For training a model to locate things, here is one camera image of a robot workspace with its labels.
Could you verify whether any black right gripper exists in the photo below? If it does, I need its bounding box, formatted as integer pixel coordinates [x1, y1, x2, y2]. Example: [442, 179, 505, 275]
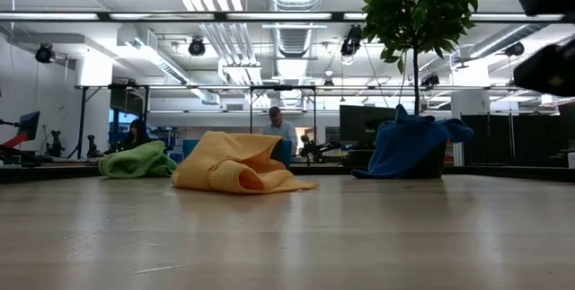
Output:
[513, 38, 575, 98]

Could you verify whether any green microfiber towel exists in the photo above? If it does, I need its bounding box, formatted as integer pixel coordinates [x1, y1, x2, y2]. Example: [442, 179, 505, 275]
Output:
[98, 140, 178, 180]

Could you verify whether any orange microfiber towel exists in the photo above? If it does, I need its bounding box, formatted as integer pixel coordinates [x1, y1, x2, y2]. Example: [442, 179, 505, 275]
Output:
[171, 130, 321, 196]

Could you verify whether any blue microfiber towel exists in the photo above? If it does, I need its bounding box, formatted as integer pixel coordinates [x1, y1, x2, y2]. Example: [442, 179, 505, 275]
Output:
[350, 103, 476, 180]

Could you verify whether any black ceiling spot lamp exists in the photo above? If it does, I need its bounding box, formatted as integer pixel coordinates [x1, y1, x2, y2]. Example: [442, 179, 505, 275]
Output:
[340, 23, 363, 57]
[34, 42, 58, 65]
[420, 72, 441, 88]
[504, 41, 526, 58]
[187, 36, 207, 57]

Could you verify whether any black partition screen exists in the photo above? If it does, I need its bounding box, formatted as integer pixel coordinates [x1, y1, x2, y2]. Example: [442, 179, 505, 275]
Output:
[461, 112, 575, 169]

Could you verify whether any overhead led light bar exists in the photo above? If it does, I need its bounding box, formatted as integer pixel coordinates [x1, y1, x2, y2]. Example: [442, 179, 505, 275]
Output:
[0, 10, 575, 23]

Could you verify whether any green leafy potted tree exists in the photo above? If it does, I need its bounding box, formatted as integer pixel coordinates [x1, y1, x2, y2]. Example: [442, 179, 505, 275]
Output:
[360, 0, 484, 117]

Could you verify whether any black plant pot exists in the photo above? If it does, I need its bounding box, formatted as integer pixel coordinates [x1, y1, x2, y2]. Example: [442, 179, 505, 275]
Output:
[403, 140, 448, 180]

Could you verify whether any person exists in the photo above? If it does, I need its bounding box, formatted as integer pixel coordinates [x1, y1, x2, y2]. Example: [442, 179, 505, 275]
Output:
[262, 106, 299, 156]
[117, 118, 153, 152]

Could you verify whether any large black monitor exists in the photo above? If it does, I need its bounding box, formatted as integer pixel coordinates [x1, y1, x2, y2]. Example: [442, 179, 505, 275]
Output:
[339, 104, 397, 150]

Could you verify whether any small black monitor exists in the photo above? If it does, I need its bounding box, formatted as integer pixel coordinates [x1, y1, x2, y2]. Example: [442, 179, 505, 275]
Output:
[16, 110, 41, 143]

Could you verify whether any teal plastic bin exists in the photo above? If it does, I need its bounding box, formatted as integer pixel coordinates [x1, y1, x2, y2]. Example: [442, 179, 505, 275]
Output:
[181, 138, 294, 169]

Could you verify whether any silver ventilation duct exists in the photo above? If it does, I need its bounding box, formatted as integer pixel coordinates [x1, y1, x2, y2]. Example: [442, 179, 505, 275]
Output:
[264, 0, 329, 58]

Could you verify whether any black background rig frame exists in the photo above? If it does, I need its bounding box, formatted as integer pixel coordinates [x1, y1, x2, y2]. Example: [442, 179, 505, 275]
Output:
[249, 83, 318, 165]
[74, 83, 150, 161]

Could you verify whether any black aluminium table frame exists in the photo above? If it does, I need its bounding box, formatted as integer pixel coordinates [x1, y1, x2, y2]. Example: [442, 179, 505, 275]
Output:
[0, 163, 575, 185]

